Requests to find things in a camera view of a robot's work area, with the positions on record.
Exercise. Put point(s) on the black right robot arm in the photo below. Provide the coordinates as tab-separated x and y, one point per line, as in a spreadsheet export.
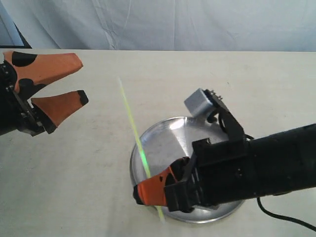
281	163

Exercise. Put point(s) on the dark frame at left edge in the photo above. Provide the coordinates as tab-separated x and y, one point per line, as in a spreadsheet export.
23	45

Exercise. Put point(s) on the thin green glow stick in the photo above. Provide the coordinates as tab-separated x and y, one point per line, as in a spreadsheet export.
135	132

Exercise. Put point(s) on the white backdrop cloth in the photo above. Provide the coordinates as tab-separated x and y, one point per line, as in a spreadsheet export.
187	25

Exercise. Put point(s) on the round stainless steel plate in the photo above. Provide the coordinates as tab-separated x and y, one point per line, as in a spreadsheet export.
171	139

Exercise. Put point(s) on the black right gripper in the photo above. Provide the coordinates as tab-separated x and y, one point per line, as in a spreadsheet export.
215	174

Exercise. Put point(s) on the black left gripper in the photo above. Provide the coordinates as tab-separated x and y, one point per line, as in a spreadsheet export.
21	76

